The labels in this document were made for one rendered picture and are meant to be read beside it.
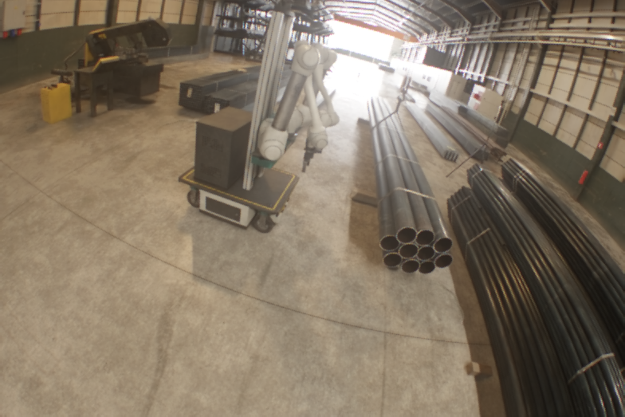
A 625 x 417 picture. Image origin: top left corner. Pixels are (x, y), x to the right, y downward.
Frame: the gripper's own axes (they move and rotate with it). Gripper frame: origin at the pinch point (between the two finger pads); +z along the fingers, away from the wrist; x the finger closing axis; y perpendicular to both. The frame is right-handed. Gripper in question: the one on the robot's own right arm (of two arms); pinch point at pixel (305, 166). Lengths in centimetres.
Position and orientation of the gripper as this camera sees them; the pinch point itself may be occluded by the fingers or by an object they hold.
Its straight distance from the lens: 210.1
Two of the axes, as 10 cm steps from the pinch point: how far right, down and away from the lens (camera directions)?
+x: -2.1, 4.4, -8.7
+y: -9.5, -3.0, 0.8
